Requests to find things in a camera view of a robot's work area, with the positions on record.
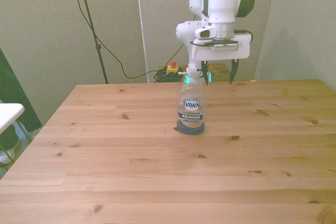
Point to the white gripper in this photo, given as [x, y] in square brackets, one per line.
[222, 52]

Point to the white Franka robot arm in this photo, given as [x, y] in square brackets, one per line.
[222, 1]

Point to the clear Dawn dish soap bottle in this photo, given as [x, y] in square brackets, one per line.
[191, 103]

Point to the yellow emergency stop button box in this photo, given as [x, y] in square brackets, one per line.
[172, 68]

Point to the white vertical pole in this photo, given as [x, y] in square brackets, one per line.
[142, 27]

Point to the dark green cloth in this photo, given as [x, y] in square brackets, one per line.
[15, 95]

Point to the white folding chair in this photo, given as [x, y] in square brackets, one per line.
[9, 116]

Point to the white shoe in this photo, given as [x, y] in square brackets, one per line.
[7, 154]

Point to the black camera stand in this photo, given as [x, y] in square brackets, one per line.
[92, 27]

